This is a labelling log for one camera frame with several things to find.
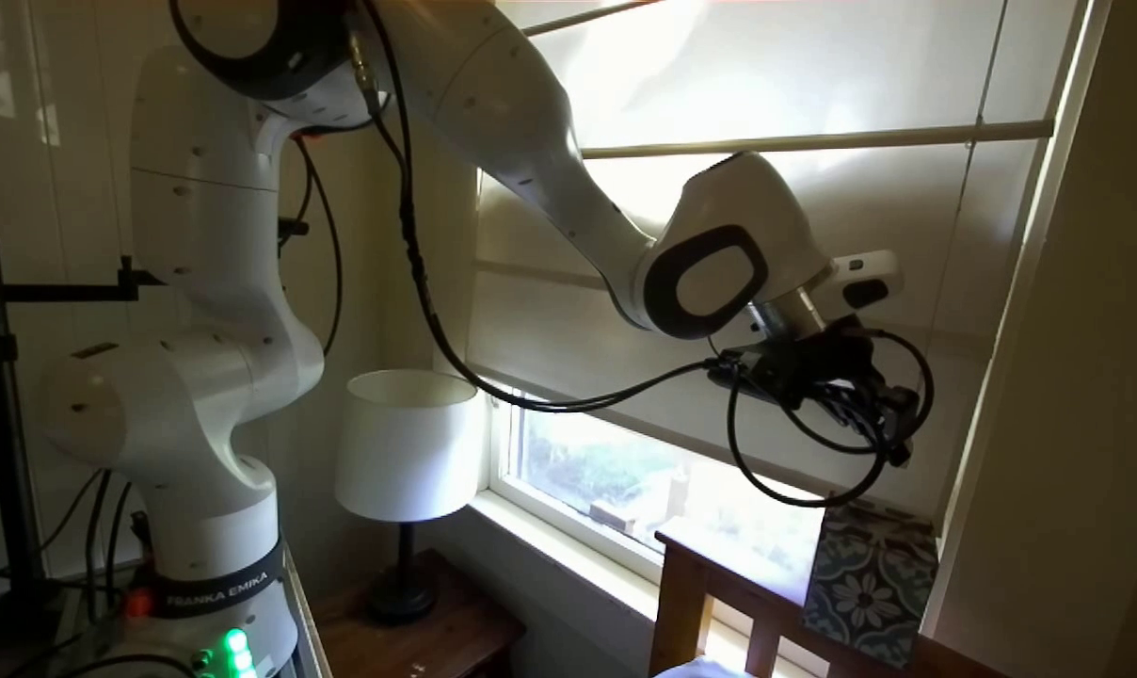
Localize white window frame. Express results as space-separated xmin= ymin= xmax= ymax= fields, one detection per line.
xmin=466 ymin=394 xmax=837 ymax=627

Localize white fabric window blind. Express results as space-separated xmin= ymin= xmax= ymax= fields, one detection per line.
xmin=462 ymin=0 xmax=1087 ymax=527

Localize black base cables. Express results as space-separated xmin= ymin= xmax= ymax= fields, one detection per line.
xmin=33 ymin=463 xmax=157 ymax=678

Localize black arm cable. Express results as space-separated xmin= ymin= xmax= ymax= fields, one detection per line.
xmin=284 ymin=0 xmax=938 ymax=514

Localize white lamp shade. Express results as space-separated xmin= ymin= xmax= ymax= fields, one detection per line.
xmin=330 ymin=366 xmax=494 ymax=628

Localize dark wooden nightstand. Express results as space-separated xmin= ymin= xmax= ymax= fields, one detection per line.
xmin=307 ymin=548 xmax=529 ymax=678

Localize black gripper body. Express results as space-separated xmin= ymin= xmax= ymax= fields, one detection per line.
xmin=738 ymin=315 xmax=879 ymax=407

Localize black camera stand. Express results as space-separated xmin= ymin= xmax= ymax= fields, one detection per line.
xmin=0 ymin=36 xmax=171 ymax=635

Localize patterned tissue box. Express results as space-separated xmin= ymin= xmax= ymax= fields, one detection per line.
xmin=797 ymin=495 xmax=947 ymax=672

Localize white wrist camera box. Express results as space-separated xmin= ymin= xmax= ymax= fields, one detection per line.
xmin=820 ymin=245 xmax=906 ymax=317

